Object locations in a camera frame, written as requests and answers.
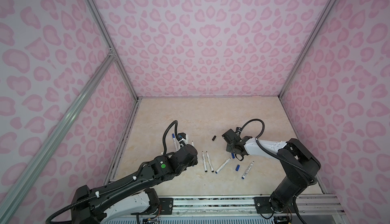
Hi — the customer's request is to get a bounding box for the white marker pen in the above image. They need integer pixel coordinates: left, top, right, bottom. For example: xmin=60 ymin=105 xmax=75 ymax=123
xmin=172 ymin=133 xmax=179 ymax=151

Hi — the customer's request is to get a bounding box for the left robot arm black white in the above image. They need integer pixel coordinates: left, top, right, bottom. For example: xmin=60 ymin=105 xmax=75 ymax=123
xmin=70 ymin=145 xmax=198 ymax=224

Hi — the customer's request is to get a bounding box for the aluminium frame strut diagonal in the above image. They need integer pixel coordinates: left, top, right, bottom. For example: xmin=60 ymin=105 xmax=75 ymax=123
xmin=1 ymin=54 xmax=116 ymax=224

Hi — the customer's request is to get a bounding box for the white marker centre left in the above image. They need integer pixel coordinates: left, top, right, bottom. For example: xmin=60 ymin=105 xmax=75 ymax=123
xmin=202 ymin=151 xmax=208 ymax=173

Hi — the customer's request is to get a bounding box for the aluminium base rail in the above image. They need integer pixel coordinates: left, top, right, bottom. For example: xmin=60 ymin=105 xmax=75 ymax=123
xmin=115 ymin=194 xmax=348 ymax=224

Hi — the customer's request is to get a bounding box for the white marker blue tip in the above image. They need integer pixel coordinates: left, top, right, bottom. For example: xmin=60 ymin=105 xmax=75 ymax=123
xmin=215 ymin=158 xmax=231 ymax=174

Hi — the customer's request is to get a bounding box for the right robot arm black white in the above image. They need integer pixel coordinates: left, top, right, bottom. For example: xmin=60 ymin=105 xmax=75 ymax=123
xmin=222 ymin=127 xmax=321 ymax=213

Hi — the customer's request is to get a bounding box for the white marker far right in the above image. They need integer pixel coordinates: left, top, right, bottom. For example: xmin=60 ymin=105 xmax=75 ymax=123
xmin=241 ymin=161 xmax=255 ymax=180

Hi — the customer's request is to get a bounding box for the white marker centre right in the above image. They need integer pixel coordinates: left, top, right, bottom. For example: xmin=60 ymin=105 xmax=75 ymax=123
xmin=206 ymin=152 xmax=214 ymax=173

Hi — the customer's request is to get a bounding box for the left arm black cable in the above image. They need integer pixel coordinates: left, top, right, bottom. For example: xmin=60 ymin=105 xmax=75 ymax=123
xmin=45 ymin=120 xmax=180 ymax=224

